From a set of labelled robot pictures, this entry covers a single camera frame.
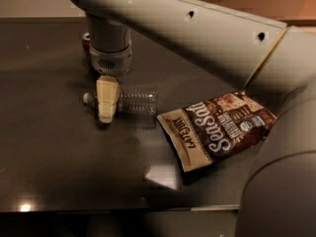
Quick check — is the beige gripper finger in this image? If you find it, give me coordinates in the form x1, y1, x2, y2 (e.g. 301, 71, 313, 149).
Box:
96, 76, 119, 123

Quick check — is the clear plastic water bottle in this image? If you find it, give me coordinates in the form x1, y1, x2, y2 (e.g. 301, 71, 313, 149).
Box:
82, 90, 158, 116

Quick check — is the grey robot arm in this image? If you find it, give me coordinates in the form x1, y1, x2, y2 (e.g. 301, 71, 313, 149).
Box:
71, 0, 316, 237

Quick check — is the red soda can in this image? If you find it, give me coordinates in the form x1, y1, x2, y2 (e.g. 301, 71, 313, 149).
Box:
82, 33, 93, 70

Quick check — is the brown sea salt chip bag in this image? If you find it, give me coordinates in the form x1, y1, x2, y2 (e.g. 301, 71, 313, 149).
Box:
157, 92, 277, 172

